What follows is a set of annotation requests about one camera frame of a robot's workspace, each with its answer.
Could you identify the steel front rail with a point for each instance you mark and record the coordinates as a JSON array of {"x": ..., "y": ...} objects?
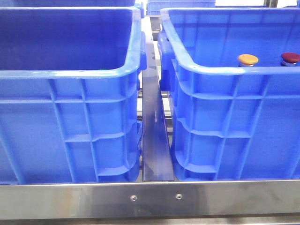
[{"x": 154, "y": 199}]

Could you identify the left rail screw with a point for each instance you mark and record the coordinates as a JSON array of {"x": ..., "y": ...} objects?
[{"x": 133, "y": 198}]

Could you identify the rear right blue bin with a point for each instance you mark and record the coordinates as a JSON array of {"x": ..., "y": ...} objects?
[{"x": 154, "y": 6}]

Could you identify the yellow push button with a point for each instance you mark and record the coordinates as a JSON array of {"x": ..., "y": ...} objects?
[{"x": 247, "y": 60}]

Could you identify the right rail screw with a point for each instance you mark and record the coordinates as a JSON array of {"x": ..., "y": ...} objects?
[{"x": 179, "y": 196}]

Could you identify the rail screw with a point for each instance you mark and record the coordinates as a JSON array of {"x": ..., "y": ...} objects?
[
  {"x": 133, "y": 198},
  {"x": 179, "y": 196}
]

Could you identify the right blue plastic bin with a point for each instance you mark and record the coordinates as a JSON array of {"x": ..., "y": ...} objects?
[{"x": 231, "y": 122}]

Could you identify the blue plastic bin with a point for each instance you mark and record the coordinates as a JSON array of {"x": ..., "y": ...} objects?
[
  {"x": 68, "y": 94},
  {"x": 231, "y": 122}
]

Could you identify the left blue plastic bin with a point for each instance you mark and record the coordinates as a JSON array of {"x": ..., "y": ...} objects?
[{"x": 68, "y": 94}]

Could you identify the steel divider bar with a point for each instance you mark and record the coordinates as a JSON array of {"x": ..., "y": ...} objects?
[{"x": 156, "y": 159}]

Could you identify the rear left blue bin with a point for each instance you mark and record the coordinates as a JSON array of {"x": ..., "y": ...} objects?
[{"x": 74, "y": 3}]

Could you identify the red push button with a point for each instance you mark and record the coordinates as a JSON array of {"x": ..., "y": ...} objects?
[{"x": 289, "y": 59}]

